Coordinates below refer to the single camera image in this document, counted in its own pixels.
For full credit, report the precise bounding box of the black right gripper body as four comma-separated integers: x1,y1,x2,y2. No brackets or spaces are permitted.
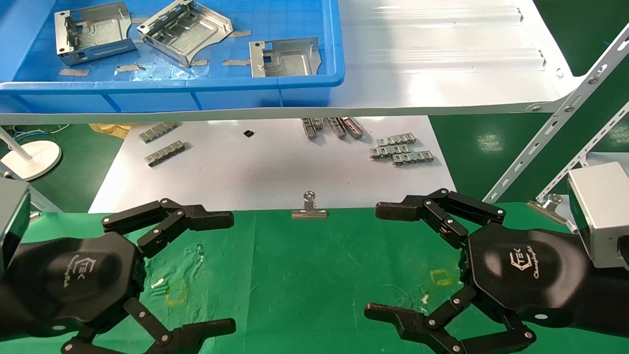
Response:
464,224,596,328

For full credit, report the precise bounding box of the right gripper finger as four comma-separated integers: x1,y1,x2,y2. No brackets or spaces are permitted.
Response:
364,285,537,354
375,188,507,249

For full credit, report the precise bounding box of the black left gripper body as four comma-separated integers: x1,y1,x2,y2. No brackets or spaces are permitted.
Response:
10,231,146,338

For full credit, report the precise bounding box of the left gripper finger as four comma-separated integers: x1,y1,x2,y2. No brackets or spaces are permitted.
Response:
61,297,237,354
102,198,234,259

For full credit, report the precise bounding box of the curved-edge metal bracket part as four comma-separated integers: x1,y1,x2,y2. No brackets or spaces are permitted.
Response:
136,0,233,67

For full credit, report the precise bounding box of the metal link strip part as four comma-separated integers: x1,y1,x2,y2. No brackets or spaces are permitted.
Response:
145,141,188,167
370,145,409,160
392,151,434,166
139,122,178,144
376,133,417,147

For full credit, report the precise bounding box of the grey perforated angle bar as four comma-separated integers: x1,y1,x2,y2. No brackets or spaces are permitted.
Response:
0,165,62,213

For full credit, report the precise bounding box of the yellow crumpled bag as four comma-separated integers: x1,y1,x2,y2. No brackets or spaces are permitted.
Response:
88,123,132,140

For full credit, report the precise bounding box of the green cloth cover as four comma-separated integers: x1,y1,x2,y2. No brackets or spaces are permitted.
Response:
0,202,629,354

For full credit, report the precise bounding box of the white board sheet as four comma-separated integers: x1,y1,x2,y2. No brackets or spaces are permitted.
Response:
88,116,461,213

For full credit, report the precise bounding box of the white perforated angle bar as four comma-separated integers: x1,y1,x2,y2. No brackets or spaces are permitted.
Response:
483,24,629,204
535,102,629,201

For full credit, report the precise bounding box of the white round lamp stand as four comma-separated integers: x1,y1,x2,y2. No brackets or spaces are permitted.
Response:
0,128,62,181

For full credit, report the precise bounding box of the white metal shelf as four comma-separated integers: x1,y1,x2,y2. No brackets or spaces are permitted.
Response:
0,0,585,125

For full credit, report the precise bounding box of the blue plastic bin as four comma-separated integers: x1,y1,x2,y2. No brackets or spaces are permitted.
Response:
0,0,344,115

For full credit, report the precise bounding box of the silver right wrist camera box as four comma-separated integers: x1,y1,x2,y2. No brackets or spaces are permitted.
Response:
567,161,629,269

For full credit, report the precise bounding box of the thin blue cable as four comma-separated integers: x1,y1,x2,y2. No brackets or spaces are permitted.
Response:
10,124,72,139

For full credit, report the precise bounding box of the boxy folded metal bracket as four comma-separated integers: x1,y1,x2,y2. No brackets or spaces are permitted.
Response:
54,1,137,66

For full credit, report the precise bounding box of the flat notched metal bracket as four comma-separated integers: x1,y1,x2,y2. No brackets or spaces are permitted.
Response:
249,37,322,78

